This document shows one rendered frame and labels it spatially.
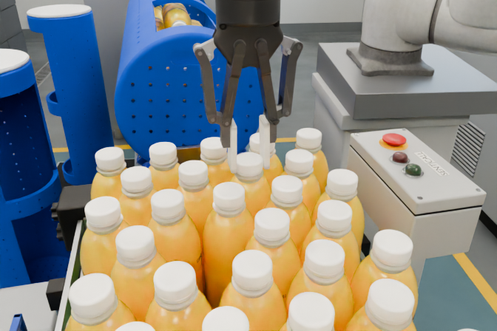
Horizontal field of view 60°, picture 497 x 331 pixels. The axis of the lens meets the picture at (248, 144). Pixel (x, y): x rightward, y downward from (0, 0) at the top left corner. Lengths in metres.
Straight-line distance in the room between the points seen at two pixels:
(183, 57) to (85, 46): 1.42
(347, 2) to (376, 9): 5.12
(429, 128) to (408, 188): 0.57
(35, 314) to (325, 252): 0.51
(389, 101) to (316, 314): 0.71
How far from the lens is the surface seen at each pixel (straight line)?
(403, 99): 1.05
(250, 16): 0.49
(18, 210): 1.57
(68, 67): 2.19
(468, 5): 1.04
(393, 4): 1.09
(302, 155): 0.61
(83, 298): 0.43
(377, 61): 1.14
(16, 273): 1.74
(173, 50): 0.79
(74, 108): 2.25
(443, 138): 1.20
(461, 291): 2.15
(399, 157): 0.65
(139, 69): 0.80
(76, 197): 0.78
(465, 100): 1.12
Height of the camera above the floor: 1.41
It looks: 28 degrees down
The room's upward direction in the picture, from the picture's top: straight up
